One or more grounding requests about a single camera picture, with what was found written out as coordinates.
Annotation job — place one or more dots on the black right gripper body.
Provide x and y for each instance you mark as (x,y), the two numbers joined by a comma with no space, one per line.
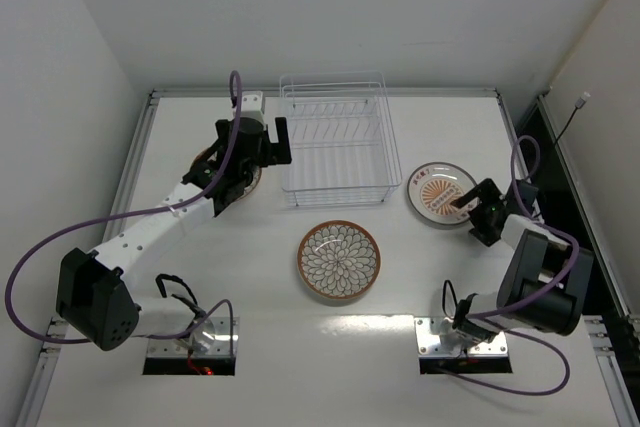
(480,214)

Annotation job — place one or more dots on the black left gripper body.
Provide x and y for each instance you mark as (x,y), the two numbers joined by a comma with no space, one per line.
(252,148)

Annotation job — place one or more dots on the white plate with orange sunburst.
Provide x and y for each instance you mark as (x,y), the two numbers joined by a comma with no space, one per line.
(432,188)

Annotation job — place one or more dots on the brown rim flower pattern plate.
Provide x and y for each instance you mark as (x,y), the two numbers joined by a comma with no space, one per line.
(338,260)

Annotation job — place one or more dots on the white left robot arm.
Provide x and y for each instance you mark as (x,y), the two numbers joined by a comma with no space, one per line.
(94,289)

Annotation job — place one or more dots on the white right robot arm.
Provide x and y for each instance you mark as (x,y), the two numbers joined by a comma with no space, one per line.
(546,281)

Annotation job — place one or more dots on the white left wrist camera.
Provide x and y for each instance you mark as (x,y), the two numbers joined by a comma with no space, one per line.
(249,105)

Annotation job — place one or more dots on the white wire dish rack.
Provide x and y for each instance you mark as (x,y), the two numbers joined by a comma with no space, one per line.
(342,139)

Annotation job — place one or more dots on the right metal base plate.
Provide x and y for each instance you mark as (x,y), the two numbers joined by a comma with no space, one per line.
(436,340)

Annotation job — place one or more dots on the metal base plate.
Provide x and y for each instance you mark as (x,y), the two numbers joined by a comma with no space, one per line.
(436,340)
(216,339)

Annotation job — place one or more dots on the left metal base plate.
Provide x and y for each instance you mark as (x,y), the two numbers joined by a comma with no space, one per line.
(216,339)

